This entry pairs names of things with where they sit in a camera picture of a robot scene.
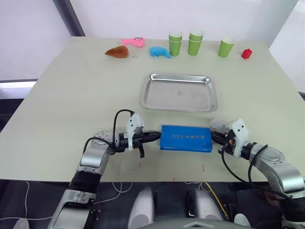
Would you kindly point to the grey rounded shell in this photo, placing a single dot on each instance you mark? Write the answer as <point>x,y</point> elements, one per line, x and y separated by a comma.
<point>141,207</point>
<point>206,207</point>

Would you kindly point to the red toy block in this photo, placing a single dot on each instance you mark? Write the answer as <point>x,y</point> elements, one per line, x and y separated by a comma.
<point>246,54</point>

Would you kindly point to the blue plush toy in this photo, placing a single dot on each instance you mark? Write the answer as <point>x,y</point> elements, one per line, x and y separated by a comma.
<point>158,51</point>

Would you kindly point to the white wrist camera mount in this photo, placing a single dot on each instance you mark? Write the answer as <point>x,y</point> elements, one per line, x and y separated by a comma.
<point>133,124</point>
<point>239,133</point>

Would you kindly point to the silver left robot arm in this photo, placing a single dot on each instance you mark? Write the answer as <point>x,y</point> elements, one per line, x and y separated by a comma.
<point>91,157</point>

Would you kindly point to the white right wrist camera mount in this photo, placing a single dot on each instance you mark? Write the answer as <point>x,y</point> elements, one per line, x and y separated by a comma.
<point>239,133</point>

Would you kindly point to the brown plush toy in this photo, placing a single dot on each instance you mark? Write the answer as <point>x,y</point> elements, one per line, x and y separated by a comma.
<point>119,52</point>

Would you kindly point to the grey metal ledge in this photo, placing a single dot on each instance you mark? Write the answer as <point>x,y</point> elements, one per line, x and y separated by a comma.
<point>16,84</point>

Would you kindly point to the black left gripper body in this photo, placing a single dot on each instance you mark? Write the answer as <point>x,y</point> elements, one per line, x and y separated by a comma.
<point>138,141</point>

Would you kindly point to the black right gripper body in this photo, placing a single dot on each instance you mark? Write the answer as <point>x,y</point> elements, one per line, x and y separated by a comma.
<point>227,144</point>

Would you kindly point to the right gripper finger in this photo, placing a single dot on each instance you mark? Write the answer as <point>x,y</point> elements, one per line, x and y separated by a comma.
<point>218,138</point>
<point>218,125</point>

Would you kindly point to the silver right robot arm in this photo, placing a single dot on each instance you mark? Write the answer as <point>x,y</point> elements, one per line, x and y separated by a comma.
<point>286,174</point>

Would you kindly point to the dark grey wall post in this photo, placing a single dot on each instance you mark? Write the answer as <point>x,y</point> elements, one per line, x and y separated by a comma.
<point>71,19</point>

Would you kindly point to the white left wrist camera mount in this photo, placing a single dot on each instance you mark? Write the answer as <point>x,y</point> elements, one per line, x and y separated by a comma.
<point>133,124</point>

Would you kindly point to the metal tray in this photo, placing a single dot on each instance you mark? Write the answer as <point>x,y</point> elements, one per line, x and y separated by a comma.
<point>178,93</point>

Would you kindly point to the blue surgical instrument pack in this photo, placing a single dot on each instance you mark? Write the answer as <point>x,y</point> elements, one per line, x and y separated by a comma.
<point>186,138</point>

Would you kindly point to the pink plush toy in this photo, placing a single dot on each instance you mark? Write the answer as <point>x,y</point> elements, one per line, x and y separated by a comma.
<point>135,42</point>

